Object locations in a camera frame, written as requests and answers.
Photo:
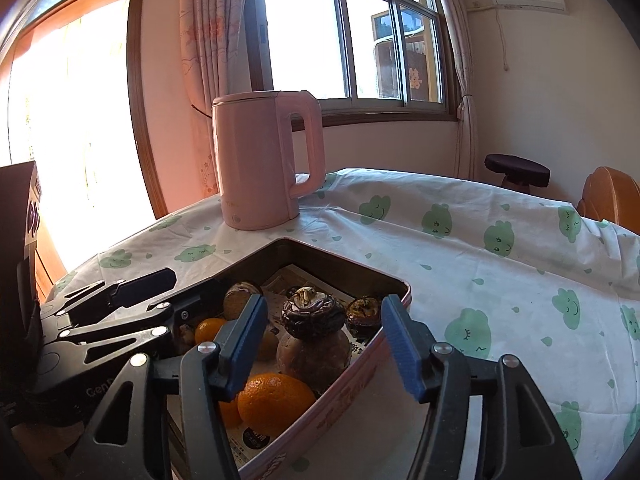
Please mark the orange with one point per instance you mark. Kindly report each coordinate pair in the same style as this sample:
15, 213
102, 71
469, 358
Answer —
227, 412
210, 331
272, 400

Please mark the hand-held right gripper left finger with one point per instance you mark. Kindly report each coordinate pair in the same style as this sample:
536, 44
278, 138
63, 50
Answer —
247, 345

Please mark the tan round fruit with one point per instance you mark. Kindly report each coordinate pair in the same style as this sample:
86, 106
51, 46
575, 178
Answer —
186, 333
268, 345

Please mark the sliding glass window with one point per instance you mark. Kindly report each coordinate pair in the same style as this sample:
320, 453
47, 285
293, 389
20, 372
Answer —
300, 35

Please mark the brownish mangosteen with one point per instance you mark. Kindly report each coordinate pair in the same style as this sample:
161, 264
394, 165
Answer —
240, 297

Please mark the beige curtain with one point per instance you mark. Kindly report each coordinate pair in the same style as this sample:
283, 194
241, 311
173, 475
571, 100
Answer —
457, 35

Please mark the large wooden framed window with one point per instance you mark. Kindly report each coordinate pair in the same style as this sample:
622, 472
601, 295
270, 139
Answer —
75, 110

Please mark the pink floral curtain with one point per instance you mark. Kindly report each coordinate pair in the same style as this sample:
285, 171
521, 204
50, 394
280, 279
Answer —
210, 35

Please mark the large dull purple mangosteen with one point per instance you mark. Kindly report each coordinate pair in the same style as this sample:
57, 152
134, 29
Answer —
312, 362

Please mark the dark mangosteen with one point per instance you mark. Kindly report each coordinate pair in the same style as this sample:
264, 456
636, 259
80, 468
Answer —
364, 316
312, 312

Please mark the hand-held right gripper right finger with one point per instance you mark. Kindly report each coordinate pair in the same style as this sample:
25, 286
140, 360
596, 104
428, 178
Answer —
405, 345

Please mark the dark round stool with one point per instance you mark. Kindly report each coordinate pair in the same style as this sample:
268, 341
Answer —
517, 170

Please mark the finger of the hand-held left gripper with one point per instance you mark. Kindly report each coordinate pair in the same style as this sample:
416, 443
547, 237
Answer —
190, 305
150, 282

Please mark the pink electric kettle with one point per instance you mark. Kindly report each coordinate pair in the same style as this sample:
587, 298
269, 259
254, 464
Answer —
255, 170

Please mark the pink cardboard box tray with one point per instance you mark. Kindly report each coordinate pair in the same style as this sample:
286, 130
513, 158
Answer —
325, 435

